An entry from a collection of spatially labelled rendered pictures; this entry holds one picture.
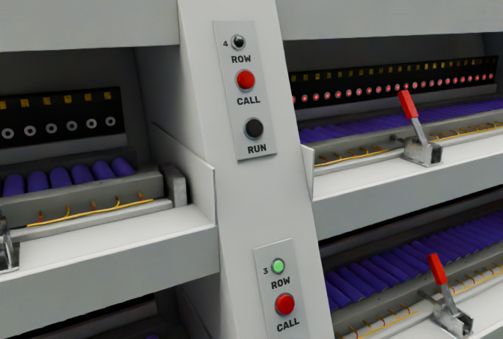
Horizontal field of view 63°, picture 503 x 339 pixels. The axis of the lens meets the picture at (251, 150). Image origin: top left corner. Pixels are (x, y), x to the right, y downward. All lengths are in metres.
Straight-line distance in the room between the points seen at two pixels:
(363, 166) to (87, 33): 0.32
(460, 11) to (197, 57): 0.36
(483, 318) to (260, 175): 0.36
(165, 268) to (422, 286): 0.36
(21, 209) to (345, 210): 0.29
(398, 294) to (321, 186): 0.20
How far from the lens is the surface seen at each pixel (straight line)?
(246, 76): 0.36
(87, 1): 0.35
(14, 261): 0.34
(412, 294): 0.58
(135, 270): 0.34
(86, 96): 0.49
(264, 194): 0.36
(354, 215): 0.43
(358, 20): 0.47
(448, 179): 0.53
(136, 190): 0.39
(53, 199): 0.39
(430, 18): 0.55
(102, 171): 0.44
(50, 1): 0.35
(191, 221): 0.36
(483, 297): 0.64
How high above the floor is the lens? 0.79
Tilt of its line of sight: level
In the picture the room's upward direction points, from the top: 10 degrees counter-clockwise
